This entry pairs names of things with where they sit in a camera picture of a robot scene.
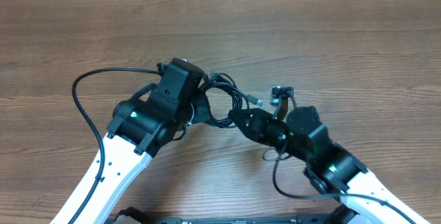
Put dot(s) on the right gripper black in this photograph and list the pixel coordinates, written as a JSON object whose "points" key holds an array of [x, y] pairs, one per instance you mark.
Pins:
{"points": [[252, 126]]}

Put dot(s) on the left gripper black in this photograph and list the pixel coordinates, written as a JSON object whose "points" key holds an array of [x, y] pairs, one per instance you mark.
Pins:
{"points": [[202, 112]]}

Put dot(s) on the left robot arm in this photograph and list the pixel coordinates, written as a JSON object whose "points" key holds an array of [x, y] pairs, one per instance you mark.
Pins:
{"points": [[140, 126]]}

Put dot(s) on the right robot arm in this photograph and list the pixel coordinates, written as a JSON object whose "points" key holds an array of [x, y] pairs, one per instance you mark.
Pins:
{"points": [[332, 170]]}

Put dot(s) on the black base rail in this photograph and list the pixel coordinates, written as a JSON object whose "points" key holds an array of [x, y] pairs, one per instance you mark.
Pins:
{"points": [[241, 220]]}

